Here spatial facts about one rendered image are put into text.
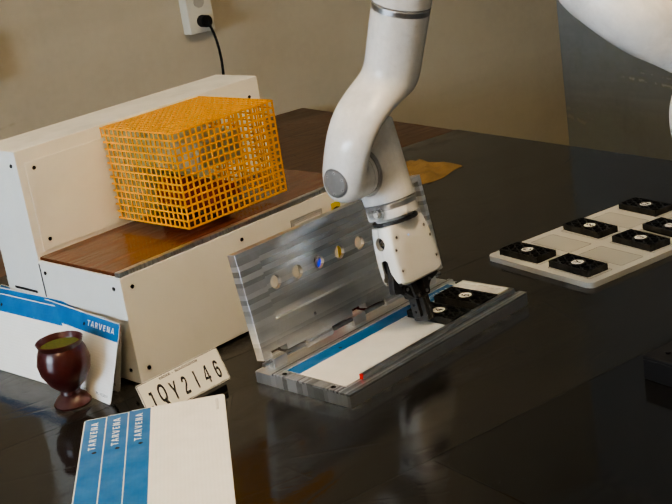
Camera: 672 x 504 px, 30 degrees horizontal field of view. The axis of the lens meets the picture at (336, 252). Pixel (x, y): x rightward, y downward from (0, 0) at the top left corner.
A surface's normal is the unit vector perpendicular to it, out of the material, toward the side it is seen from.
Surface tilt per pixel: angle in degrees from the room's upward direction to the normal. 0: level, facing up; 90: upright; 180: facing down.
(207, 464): 0
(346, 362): 0
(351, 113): 53
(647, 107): 90
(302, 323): 81
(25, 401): 0
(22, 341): 63
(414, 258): 77
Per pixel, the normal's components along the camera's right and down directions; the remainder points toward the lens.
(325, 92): 0.58, 0.17
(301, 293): 0.68, -0.03
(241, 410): -0.15, -0.94
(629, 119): -0.81, 0.29
